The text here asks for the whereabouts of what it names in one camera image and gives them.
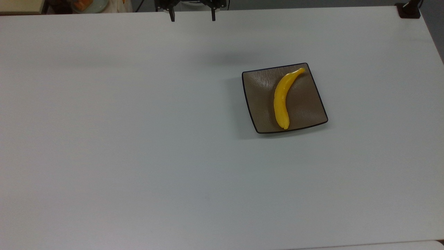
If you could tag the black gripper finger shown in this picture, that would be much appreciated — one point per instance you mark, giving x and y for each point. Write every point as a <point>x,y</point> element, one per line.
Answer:
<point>213,14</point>
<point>172,15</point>

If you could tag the dark robot gripper body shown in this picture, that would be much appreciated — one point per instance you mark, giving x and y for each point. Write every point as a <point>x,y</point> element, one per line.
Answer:
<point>163,4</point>

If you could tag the yellow banana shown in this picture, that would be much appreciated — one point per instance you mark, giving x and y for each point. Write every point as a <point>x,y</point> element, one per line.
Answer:
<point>280,104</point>

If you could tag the square brown ceramic plate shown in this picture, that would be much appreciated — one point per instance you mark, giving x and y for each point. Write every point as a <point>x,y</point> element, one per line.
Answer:
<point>305,104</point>

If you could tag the white plastic bag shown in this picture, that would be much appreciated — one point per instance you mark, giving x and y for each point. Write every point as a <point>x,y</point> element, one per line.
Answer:
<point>119,5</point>

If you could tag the bowl with orange contents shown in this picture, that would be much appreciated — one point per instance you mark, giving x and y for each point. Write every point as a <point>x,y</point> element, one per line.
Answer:
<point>88,5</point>

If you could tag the wooden desk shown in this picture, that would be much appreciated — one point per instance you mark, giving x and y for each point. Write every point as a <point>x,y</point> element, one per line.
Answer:
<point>20,6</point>

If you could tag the black clamp camera stand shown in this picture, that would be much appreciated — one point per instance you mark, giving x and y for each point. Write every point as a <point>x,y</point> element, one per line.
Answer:
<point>409,10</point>

